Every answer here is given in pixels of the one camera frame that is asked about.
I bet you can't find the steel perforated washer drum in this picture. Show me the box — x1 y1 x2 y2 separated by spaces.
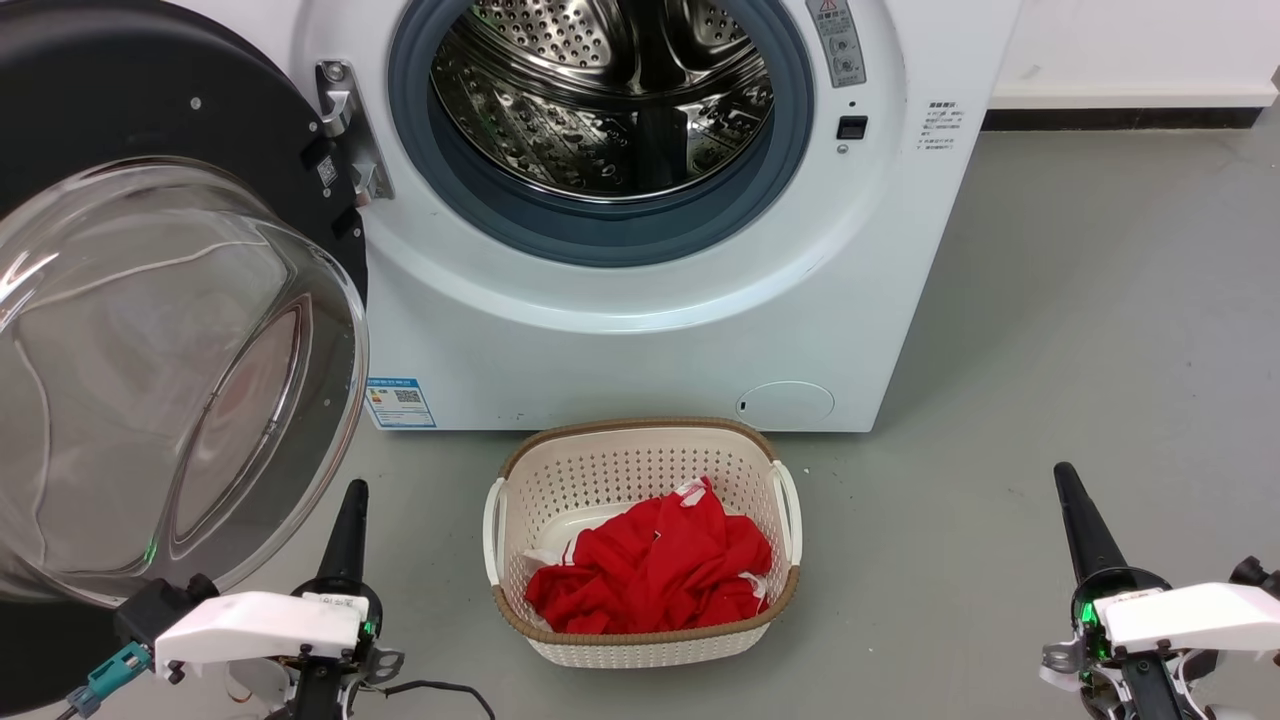
432 0 776 204

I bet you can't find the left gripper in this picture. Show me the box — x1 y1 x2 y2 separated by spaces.
265 479 406 720

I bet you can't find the blue energy label sticker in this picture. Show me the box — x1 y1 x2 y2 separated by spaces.
366 377 437 429

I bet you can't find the round black glass washer door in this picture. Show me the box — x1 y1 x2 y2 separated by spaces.
0 0 371 691

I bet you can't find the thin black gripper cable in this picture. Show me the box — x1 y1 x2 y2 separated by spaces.
385 680 496 720

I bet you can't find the grey warning sticker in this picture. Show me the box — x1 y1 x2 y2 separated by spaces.
806 0 868 89

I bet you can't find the white front-load washing machine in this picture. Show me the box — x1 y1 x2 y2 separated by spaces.
165 0 1023 433

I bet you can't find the thick white cable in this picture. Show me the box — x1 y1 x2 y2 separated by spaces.
0 236 266 323

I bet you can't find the red garment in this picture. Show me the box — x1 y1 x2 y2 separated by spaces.
525 476 774 635

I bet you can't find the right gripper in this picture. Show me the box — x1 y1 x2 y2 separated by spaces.
1040 462 1221 720

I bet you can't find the cream perforated laundry basket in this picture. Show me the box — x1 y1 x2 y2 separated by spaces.
483 417 803 669

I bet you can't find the metal door hinge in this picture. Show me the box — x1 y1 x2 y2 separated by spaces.
315 60 394 207

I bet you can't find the teal cable connector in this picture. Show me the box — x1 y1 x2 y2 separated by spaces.
68 642 153 717

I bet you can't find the round white filter cover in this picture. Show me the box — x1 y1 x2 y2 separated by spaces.
736 381 835 428

